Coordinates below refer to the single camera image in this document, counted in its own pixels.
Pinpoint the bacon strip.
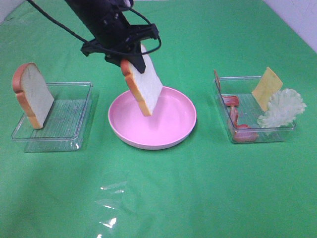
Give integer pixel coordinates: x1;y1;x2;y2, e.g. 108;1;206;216
213;69;239;107
227;106;258;143

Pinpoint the clear plastic tray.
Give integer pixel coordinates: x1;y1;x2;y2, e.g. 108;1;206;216
213;76;296;143
11;82;93;152

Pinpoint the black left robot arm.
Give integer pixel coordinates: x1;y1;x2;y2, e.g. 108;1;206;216
66;0;160;73

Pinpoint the left clear plastic tray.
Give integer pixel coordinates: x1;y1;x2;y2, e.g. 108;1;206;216
11;82;93;152

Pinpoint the yellow cheese slice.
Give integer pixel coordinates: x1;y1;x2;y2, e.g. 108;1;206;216
252;67;283;112

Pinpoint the right clear plastic tray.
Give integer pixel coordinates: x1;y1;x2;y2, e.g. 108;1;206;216
213;76;296;143

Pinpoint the black cable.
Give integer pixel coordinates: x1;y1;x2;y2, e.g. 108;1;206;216
26;0;162;55

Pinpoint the green lettuce leaf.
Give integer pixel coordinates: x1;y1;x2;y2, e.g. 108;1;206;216
257;88;307;128

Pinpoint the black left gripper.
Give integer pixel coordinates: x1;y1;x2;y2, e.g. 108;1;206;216
80;11;159;73

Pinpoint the green tablecloth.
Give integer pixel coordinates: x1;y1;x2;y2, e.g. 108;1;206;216
0;0;317;238

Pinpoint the clear tape patch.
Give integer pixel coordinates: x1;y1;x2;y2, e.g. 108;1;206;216
93;170;129;238

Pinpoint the pink round plate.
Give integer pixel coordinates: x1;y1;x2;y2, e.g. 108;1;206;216
108;86;197;150

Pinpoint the bread slice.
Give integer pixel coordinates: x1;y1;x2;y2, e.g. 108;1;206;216
12;62;54;129
120;54;163;117

